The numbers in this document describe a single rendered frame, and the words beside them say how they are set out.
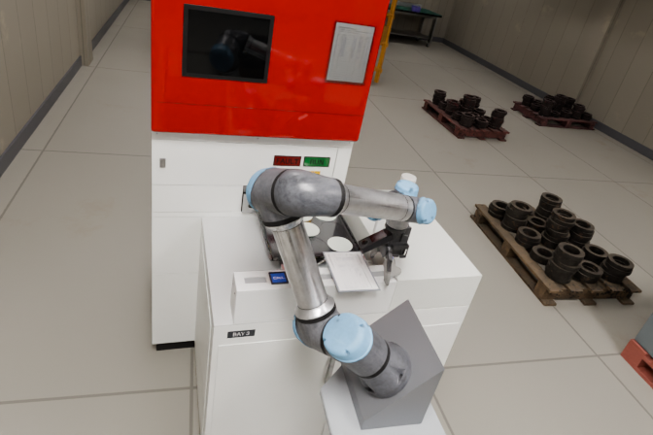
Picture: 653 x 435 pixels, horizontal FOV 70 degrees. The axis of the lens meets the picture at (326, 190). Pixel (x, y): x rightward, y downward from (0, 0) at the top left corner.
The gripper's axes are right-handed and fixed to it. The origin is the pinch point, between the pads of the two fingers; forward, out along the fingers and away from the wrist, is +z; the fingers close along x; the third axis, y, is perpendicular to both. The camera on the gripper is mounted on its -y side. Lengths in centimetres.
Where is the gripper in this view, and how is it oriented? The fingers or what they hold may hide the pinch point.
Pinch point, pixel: (376, 272)
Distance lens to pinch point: 167.1
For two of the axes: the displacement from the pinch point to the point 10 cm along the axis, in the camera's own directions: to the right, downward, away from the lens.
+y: 9.4, 0.1, 3.3
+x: -2.8, -5.1, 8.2
